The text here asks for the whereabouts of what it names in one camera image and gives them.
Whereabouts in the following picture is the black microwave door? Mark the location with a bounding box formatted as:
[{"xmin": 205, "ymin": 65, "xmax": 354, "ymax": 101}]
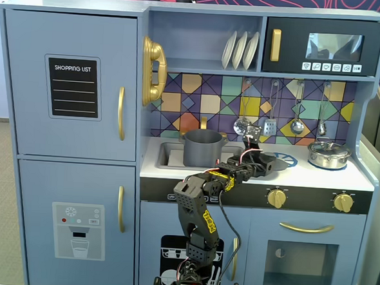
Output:
[{"xmin": 261, "ymin": 14, "xmax": 380, "ymax": 79}]

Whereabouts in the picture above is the gold toy telephone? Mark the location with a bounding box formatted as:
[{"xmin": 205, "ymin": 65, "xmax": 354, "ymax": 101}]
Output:
[{"xmin": 138, "ymin": 35, "xmax": 170, "ymax": 108}]

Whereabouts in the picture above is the gold fridge door handle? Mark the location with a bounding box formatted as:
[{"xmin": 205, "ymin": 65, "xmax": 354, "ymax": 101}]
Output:
[{"xmin": 115, "ymin": 86, "xmax": 129, "ymax": 142}]

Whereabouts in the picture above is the small metal spoon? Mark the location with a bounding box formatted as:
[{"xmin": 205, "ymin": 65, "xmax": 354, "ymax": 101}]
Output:
[{"xmin": 316, "ymin": 81, "xmax": 332, "ymax": 137}]

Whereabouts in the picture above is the gray cooking pot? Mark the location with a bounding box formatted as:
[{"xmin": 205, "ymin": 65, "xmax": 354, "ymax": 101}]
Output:
[{"xmin": 177, "ymin": 128, "xmax": 229, "ymax": 169}]

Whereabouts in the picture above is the blue dishwasher door with graphic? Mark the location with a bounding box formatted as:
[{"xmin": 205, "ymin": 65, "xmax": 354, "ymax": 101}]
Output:
[{"xmin": 135, "ymin": 200, "xmax": 252, "ymax": 285}]

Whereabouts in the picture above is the blue toy kitchen unit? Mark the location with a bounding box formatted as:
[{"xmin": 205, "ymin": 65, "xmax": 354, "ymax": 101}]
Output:
[{"xmin": 0, "ymin": 0, "xmax": 380, "ymax": 285}]

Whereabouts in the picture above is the white plate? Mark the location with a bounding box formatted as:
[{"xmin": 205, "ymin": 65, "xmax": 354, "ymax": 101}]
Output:
[
  {"xmin": 231, "ymin": 30, "xmax": 249, "ymax": 71},
  {"xmin": 242, "ymin": 30, "xmax": 261, "ymax": 72},
  {"xmin": 220, "ymin": 30, "xmax": 238, "ymax": 70}
]

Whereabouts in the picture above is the stainless steel pot lid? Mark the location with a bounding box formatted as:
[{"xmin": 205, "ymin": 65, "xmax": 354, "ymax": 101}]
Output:
[{"xmin": 307, "ymin": 139, "xmax": 351, "ymax": 159}]

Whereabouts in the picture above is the gold oven door handle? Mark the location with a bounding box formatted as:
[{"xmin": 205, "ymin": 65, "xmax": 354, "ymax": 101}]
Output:
[{"xmin": 279, "ymin": 221, "xmax": 336, "ymax": 235}]

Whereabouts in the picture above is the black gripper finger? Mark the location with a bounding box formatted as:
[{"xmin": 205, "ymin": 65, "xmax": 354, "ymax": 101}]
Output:
[
  {"xmin": 259, "ymin": 161, "xmax": 276, "ymax": 175},
  {"xmin": 256, "ymin": 151, "xmax": 278, "ymax": 164}
]

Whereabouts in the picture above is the blue oven door with window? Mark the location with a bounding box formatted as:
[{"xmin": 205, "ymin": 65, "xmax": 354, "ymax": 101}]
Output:
[{"xmin": 245, "ymin": 207, "xmax": 367, "ymax": 285}]

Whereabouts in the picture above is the black shopping list board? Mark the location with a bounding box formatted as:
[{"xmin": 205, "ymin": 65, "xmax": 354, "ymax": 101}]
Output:
[{"xmin": 41, "ymin": 54, "xmax": 106, "ymax": 121}]

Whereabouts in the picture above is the gold microwave handle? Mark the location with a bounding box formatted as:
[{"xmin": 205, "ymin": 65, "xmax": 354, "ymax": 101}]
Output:
[{"xmin": 270, "ymin": 28, "xmax": 282, "ymax": 63}]

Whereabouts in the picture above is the metal slotted spatula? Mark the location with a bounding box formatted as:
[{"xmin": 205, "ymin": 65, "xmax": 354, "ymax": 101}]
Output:
[{"xmin": 263, "ymin": 79, "xmax": 281, "ymax": 137}]

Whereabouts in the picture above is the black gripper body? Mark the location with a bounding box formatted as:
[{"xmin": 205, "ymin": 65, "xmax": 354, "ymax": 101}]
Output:
[{"xmin": 224, "ymin": 154, "xmax": 263, "ymax": 184}]

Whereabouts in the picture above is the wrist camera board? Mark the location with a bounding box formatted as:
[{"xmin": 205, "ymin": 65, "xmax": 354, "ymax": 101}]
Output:
[{"xmin": 242, "ymin": 123, "xmax": 263, "ymax": 144}]

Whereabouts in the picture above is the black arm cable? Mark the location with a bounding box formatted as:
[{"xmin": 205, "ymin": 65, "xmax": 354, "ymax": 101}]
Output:
[{"xmin": 212, "ymin": 195, "xmax": 245, "ymax": 285}]

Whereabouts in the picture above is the gold freezer door handle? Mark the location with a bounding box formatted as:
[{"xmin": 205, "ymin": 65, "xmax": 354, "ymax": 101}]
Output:
[{"xmin": 115, "ymin": 185, "xmax": 129, "ymax": 233}]

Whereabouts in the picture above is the blue fridge door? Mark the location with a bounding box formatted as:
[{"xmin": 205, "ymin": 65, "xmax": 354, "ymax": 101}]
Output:
[{"xmin": 0, "ymin": 8, "xmax": 146, "ymax": 162}]

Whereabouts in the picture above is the metal ladle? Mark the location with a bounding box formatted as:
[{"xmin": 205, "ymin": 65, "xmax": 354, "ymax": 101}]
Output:
[{"xmin": 289, "ymin": 80, "xmax": 308, "ymax": 136}]

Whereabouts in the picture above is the gold dishwasher door handle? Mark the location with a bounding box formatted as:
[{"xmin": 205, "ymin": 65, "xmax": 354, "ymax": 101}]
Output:
[{"xmin": 229, "ymin": 237, "xmax": 240, "ymax": 282}]

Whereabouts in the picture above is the gold stove knob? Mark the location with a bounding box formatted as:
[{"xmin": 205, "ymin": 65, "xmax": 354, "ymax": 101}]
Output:
[
  {"xmin": 265, "ymin": 188, "xmax": 288, "ymax": 210},
  {"xmin": 332, "ymin": 192, "xmax": 356, "ymax": 214}
]

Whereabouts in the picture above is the metal skimmer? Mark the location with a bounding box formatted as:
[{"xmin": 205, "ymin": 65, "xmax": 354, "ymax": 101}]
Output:
[{"xmin": 233, "ymin": 77, "xmax": 253, "ymax": 137}]

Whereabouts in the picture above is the blue freezer door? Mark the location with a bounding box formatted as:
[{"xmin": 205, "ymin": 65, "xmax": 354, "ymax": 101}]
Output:
[{"xmin": 10, "ymin": 159, "xmax": 143, "ymax": 285}]

